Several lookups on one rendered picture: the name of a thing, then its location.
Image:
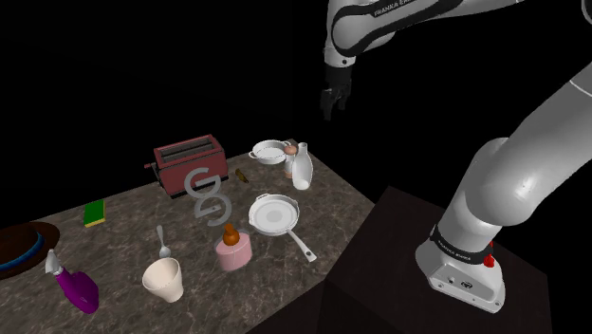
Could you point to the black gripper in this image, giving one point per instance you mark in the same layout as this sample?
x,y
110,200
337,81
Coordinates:
x,y
336,77

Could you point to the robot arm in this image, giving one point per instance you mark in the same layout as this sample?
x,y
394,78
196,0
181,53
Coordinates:
x,y
508,171

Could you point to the white vase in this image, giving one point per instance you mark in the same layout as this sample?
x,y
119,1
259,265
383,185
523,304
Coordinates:
x,y
302,169

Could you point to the white pepper mill brown knob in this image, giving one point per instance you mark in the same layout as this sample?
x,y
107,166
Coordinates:
x,y
289,163

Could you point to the small brown object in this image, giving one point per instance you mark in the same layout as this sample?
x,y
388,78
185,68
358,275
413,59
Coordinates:
x,y
242,176

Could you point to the white frying pan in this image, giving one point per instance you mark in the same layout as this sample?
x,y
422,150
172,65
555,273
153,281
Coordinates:
x,y
273,215

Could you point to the red toaster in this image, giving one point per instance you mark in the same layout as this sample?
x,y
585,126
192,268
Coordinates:
x,y
192,162

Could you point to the grey spiral sculpture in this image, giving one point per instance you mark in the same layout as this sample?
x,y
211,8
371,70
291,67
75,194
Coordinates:
x,y
201,203

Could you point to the pink bottle orange cap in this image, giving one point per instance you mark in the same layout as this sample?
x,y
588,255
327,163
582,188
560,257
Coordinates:
x,y
233,252

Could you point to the dark robot stand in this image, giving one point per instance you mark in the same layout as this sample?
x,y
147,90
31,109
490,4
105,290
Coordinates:
x,y
393,277

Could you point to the silver spoon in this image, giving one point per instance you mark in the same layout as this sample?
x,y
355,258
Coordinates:
x,y
163,247

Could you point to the cream cup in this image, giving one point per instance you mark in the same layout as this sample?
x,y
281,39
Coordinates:
x,y
162,280

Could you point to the green yellow sponge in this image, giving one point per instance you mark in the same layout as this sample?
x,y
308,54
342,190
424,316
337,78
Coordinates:
x,y
94,212

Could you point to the purple spray bottle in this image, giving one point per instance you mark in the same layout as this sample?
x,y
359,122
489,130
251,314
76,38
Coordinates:
x,y
78,289

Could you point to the brown hat blue band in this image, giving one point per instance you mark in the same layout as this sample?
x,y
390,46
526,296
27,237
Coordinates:
x,y
23,243

